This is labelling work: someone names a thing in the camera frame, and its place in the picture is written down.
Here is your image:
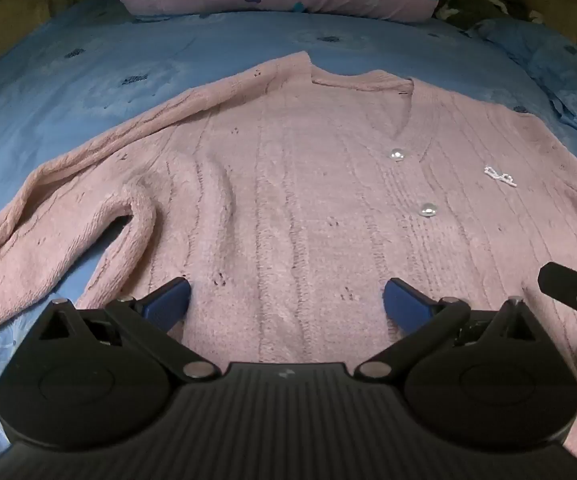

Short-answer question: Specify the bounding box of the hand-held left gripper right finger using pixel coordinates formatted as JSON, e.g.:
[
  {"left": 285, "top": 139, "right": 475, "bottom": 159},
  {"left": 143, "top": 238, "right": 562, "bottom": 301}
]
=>
[{"left": 353, "top": 278, "right": 547, "bottom": 380}]

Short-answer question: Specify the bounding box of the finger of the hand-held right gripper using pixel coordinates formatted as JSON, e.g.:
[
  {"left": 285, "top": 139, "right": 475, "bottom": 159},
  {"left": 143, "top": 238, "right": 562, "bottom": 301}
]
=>
[{"left": 539, "top": 258, "right": 577, "bottom": 351}]

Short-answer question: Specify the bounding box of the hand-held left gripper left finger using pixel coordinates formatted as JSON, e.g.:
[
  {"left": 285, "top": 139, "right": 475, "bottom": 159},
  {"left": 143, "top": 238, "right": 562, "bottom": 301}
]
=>
[{"left": 33, "top": 277, "right": 222, "bottom": 382}]

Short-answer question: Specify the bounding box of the pink knitted cardigan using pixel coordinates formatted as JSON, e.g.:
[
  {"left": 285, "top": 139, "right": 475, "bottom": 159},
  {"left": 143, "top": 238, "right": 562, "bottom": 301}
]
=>
[{"left": 0, "top": 51, "right": 577, "bottom": 441}]

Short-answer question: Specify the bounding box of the blue dandelion print bedsheet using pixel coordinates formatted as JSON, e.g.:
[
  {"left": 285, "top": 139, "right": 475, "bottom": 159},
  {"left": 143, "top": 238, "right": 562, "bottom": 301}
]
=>
[{"left": 0, "top": 0, "right": 577, "bottom": 461}]

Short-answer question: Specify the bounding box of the blue pillow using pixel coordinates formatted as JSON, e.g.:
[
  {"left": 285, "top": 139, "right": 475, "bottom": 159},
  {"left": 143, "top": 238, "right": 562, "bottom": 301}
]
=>
[{"left": 469, "top": 17, "right": 577, "bottom": 136}]

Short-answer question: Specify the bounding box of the dark patterned cloth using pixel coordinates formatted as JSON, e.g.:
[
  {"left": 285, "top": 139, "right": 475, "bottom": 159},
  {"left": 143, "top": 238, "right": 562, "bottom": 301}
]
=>
[{"left": 436, "top": 0, "right": 544, "bottom": 31}]

